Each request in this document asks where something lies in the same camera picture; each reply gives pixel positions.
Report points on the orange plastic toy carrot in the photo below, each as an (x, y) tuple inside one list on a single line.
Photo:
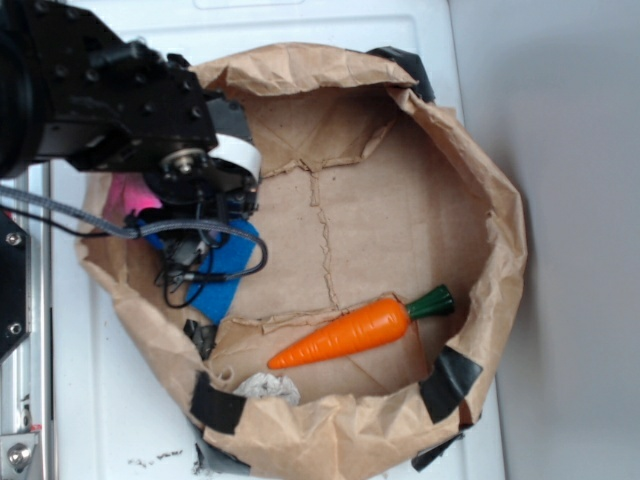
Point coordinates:
[(374, 325)]

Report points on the blue sponge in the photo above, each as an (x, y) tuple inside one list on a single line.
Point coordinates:
[(205, 269)]

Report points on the aluminium frame rail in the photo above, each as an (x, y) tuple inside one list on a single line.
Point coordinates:
[(27, 434)]

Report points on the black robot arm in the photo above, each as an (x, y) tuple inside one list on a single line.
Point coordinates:
[(72, 89)]

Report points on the brown paper bag bin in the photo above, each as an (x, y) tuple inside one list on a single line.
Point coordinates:
[(370, 191)]

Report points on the white plastic tray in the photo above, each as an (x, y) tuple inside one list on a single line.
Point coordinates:
[(113, 419)]

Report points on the pink padded gripper finger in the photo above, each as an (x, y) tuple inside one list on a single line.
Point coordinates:
[(129, 194)]

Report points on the crumpled white paper ball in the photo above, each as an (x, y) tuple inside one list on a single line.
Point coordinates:
[(267, 385)]

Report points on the black mounting plate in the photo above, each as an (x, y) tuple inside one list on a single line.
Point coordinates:
[(15, 285)]

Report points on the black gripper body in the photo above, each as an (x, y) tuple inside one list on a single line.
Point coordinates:
[(208, 192)]

